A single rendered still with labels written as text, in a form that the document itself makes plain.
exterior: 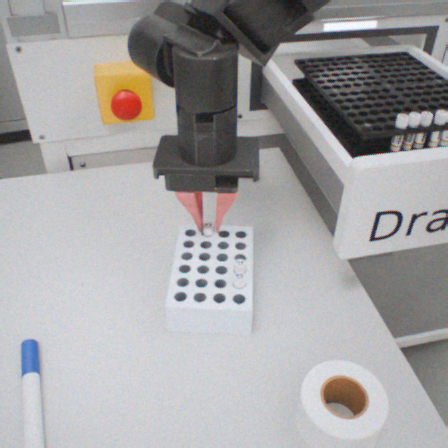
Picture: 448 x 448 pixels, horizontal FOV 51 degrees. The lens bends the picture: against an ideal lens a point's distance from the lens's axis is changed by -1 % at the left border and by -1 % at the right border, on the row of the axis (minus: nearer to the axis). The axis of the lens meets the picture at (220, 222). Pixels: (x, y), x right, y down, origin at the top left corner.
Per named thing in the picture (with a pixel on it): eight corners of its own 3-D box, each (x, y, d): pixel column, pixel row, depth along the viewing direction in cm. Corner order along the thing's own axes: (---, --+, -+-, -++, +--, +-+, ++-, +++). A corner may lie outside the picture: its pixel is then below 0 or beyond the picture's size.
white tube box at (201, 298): (251, 335, 47) (252, 310, 45) (167, 331, 47) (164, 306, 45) (251, 250, 57) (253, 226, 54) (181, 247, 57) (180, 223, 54)
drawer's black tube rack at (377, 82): (485, 166, 57) (504, 119, 53) (352, 183, 54) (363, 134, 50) (396, 91, 74) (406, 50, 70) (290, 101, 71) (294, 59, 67)
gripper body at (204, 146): (162, 149, 51) (156, 84, 46) (258, 152, 50) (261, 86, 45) (153, 184, 46) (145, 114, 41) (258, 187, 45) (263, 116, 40)
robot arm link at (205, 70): (195, 50, 36) (252, 37, 39) (152, 28, 41) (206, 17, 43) (197, 130, 41) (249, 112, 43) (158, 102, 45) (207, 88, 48)
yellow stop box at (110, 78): (155, 123, 65) (150, 72, 60) (102, 128, 64) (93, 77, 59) (151, 106, 69) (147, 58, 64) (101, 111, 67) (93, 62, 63)
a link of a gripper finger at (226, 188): (177, 209, 56) (172, 138, 50) (238, 210, 56) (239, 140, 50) (169, 247, 51) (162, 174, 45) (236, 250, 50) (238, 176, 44)
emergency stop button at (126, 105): (144, 121, 62) (140, 92, 59) (113, 124, 61) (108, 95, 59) (142, 111, 64) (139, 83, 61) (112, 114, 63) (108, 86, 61)
